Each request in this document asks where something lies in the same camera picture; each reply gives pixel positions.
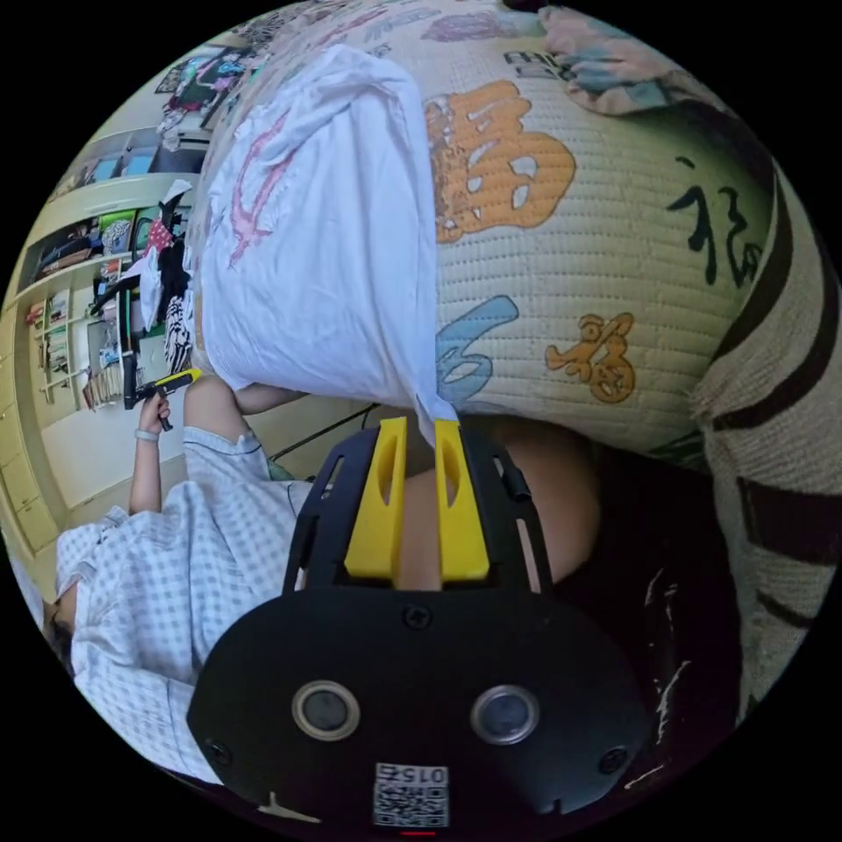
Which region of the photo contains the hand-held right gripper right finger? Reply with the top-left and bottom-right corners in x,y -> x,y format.
433,420 -> 490,584

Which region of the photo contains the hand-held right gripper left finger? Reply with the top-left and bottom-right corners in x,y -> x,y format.
344,417 -> 409,582

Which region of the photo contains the white t-shirt with pink print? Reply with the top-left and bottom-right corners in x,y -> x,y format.
194,44 -> 460,426

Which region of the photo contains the person's left forearm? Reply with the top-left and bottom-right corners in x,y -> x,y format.
127,427 -> 165,518

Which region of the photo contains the person's left hand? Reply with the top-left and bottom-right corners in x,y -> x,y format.
139,393 -> 177,437

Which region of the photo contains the pile of clothes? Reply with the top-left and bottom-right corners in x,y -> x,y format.
134,181 -> 202,377

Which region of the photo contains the person's body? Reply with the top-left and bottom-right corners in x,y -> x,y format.
39,375 -> 603,788

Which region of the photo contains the bed with printed quilted mat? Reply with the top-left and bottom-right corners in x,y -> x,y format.
217,0 -> 790,465

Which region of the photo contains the beige sweater with brown stripes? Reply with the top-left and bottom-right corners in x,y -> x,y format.
689,168 -> 842,722

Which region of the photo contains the pink floral blanket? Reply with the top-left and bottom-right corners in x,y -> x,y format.
538,4 -> 731,118

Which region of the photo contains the wall shelf with books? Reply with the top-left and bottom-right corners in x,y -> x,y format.
0,128 -> 202,557

